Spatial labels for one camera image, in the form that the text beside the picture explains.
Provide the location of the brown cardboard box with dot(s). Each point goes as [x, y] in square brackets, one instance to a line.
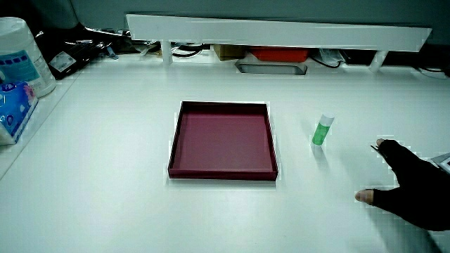
[228, 52]

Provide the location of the green glue stick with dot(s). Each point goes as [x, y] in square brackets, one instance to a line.
[321, 131]

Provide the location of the white wet wipes canister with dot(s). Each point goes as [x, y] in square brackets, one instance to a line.
[22, 56]

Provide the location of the blue tissue pack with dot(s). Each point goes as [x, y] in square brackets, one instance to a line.
[14, 110]

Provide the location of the red plastic box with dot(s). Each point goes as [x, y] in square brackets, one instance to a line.
[279, 54]

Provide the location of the black plastic bag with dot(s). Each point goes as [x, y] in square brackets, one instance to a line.
[68, 52]

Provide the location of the person's right hand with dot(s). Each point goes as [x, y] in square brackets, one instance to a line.
[418, 189]

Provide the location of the dark red square tray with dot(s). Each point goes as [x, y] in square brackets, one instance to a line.
[224, 144]

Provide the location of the white desk shelf riser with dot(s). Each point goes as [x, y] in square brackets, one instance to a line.
[274, 33]

